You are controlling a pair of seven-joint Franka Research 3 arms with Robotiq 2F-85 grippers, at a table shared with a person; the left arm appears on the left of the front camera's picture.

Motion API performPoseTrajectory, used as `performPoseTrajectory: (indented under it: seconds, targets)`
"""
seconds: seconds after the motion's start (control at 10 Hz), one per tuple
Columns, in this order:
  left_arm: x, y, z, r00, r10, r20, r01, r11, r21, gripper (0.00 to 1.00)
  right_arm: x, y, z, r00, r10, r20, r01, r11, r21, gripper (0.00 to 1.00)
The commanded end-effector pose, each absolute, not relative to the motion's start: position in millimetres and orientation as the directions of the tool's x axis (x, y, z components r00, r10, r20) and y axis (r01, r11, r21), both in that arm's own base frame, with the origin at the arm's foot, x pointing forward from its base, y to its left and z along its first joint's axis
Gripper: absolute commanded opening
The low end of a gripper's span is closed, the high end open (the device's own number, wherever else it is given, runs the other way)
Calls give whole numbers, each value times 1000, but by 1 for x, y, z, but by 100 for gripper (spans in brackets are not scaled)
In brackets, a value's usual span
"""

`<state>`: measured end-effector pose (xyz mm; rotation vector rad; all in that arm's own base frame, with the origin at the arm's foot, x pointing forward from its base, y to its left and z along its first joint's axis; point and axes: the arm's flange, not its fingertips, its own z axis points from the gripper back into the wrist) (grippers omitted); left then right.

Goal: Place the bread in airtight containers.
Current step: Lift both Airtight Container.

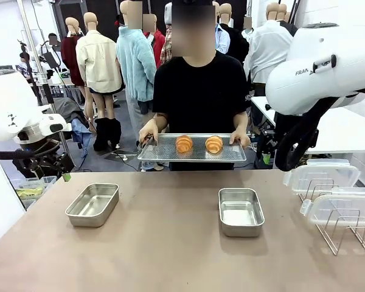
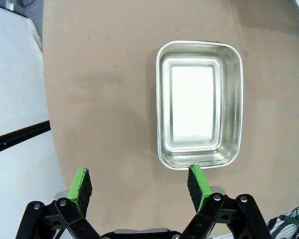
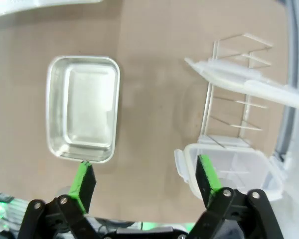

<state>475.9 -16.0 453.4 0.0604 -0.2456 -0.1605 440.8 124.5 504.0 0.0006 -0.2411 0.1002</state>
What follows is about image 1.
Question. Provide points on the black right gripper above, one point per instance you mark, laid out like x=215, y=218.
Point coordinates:
x=267, y=144

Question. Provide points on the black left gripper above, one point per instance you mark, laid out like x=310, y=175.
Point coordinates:
x=50, y=162

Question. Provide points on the rectangular stainless steel container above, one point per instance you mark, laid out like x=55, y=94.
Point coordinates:
x=241, y=213
x=92, y=205

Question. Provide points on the golden croissant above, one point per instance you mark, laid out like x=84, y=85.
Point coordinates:
x=184, y=144
x=214, y=144

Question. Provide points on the perforated metal baking tray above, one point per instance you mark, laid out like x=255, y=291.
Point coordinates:
x=194, y=155

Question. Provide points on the metal serving tongs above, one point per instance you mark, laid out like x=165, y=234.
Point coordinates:
x=146, y=144

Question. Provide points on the clear plastic clip lid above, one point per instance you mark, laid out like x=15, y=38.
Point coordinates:
x=319, y=175
x=343, y=207

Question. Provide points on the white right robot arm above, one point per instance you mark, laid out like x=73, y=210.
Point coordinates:
x=328, y=61

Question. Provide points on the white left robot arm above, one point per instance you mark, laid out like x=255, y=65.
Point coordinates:
x=6, y=100

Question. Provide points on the person's right forearm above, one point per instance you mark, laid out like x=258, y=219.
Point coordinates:
x=160, y=121

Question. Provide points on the person's left forearm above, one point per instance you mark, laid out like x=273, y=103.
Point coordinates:
x=241, y=121

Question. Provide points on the person's left hand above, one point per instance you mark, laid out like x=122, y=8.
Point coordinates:
x=240, y=139

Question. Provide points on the person's right hand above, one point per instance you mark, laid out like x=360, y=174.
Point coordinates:
x=147, y=130

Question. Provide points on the clear plastic storage bin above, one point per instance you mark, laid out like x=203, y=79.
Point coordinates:
x=44, y=181

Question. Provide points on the yellow packet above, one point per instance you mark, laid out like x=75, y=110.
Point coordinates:
x=29, y=192

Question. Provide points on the light blue garment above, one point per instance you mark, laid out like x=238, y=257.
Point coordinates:
x=79, y=134

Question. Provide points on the black bunched trousers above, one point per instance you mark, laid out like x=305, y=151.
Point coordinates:
x=107, y=134

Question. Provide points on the grey clothes pile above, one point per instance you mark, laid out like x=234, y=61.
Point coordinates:
x=70, y=109

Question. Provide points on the white side table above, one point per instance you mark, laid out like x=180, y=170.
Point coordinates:
x=340, y=134

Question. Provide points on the bunched blue jeans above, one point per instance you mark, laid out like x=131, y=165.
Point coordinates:
x=153, y=166

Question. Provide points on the silver metal stand pole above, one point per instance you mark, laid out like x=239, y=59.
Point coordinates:
x=47, y=85

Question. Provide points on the person in black t-shirt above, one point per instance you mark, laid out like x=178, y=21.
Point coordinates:
x=200, y=91

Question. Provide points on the mannequin in white shirt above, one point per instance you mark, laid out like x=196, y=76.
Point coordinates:
x=267, y=51

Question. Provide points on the mannequin in black jacket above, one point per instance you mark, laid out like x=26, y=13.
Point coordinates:
x=238, y=45

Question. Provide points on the mannequin in cream jacket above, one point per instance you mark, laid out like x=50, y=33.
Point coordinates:
x=98, y=64

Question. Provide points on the mannequin in dark red sweater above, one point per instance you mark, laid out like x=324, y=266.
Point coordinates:
x=70, y=54

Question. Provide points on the mannequin in red top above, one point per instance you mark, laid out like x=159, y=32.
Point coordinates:
x=222, y=39

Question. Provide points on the bystander with backpack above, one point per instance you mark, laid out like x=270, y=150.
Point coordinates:
x=53, y=48

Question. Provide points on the mannequin in light blue fleece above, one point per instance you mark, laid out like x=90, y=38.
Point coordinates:
x=135, y=64

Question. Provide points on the mannequin in black coat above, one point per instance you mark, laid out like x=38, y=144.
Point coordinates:
x=289, y=27

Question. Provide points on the mannequin in plaid hooded shirt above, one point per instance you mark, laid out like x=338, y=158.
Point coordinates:
x=167, y=45

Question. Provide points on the mannequin in red jacket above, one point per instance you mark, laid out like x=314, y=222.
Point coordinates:
x=158, y=42

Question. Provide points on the black camera light stand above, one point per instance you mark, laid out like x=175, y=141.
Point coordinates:
x=25, y=61

